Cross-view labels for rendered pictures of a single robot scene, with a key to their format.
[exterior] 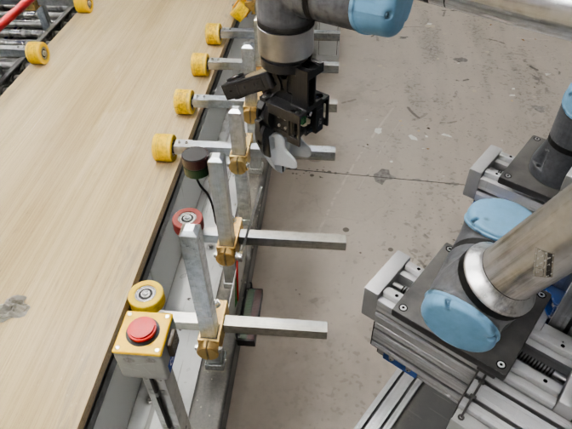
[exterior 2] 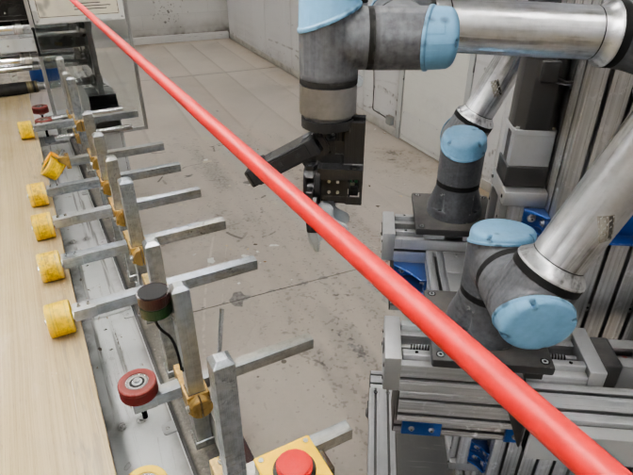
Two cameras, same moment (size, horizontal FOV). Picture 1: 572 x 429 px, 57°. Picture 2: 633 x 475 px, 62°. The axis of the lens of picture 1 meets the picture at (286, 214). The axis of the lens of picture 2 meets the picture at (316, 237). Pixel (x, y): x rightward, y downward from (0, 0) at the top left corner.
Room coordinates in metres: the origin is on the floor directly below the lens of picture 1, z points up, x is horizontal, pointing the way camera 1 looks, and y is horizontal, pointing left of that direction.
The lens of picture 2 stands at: (0.11, 0.39, 1.74)
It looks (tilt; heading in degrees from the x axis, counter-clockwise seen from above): 31 degrees down; 326
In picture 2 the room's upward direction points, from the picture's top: straight up
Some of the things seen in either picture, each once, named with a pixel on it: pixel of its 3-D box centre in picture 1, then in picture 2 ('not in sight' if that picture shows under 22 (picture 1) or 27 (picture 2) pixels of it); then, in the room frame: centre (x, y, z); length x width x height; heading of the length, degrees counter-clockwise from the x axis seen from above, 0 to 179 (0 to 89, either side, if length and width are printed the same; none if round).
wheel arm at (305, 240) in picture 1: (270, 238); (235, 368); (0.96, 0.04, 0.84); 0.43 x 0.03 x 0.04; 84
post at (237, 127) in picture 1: (242, 178); (165, 320); (1.18, 0.13, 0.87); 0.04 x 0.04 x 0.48; 84
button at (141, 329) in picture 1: (142, 330); (294, 467); (0.43, 0.21, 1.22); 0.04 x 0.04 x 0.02
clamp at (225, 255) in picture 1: (228, 241); (191, 389); (0.96, 0.15, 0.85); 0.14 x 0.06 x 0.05; 174
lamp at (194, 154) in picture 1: (201, 190); (161, 335); (0.94, 0.20, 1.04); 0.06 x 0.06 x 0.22; 84
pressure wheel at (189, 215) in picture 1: (190, 231); (140, 398); (0.99, 0.26, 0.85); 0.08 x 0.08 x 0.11
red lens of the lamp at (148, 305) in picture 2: (195, 158); (154, 296); (0.94, 0.20, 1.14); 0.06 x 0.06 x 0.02
